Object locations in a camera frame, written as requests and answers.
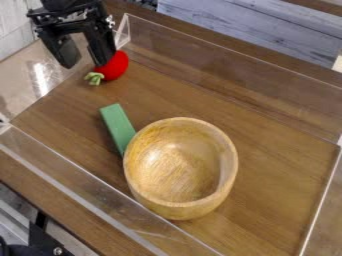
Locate brown wooden bowl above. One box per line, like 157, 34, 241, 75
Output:
123, 117, 239, 220

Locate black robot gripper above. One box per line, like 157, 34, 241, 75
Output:
27, 0, 116, 69

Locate red plush radish toy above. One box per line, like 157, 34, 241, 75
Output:
84, 50, 128, 86

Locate black table clamp mount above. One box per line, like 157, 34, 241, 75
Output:
0, 223, 75, 256

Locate green rectangular block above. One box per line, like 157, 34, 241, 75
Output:
100, 103, 136, 155

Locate clear acrylic corner bracket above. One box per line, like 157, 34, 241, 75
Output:
115, 14, 131, 49

